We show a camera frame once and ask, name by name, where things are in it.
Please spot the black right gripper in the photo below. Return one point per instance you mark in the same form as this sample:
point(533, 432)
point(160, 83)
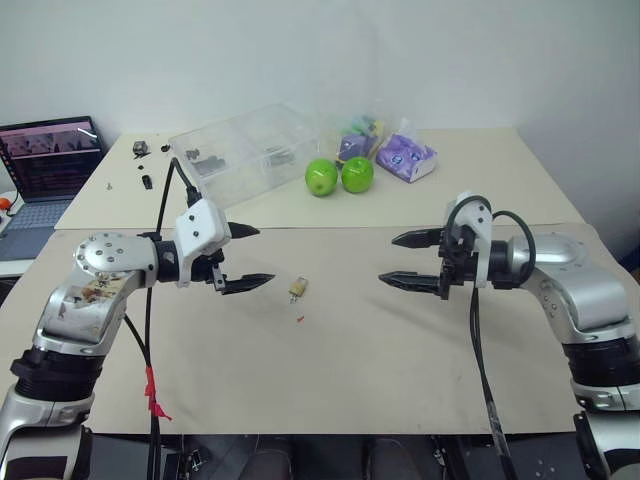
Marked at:
point(457, 260)

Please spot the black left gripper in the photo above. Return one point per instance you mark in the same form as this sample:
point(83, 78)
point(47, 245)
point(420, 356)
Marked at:
point(205, 267)

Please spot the small brass padlock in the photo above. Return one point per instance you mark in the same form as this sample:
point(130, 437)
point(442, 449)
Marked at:
point(299, 287)

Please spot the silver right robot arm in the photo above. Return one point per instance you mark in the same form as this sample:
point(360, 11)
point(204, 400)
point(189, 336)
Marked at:
point(565, 260)

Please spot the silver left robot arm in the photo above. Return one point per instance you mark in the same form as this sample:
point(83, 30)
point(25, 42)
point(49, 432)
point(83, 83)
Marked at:
point(100, 255)

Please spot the purple tissue pack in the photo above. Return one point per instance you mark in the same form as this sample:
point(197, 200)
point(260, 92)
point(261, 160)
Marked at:
point(405, 157)

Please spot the green apple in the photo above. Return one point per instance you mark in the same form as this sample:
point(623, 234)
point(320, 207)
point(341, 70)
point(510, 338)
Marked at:
point(321, 177)
point(358, 175)

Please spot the clear plastic organizer box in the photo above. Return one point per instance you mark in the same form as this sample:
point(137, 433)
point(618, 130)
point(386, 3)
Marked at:
point(250, 150)

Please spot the small black rectangular part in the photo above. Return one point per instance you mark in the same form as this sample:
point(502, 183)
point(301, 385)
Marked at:
point(146, 182)

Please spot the clear bag of colourful items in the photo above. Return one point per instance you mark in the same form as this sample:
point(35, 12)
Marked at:
point(357, 140)

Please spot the black metal clip part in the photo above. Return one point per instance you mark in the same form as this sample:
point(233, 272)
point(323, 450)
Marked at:
point(140, 148)

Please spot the open grey laptop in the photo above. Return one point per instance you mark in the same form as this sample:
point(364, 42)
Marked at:
point(45, 150)

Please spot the small orange object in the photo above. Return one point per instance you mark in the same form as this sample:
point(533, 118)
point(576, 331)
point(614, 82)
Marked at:
point(3, 203)

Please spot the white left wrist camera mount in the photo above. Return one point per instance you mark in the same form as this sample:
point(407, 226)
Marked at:
point(200, 225)

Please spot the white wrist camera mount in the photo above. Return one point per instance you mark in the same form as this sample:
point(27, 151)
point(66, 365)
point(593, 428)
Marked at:
point(200, 225)
point(480, 210)

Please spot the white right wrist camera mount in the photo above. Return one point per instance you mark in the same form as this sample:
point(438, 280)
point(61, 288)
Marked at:
point(480, 210)

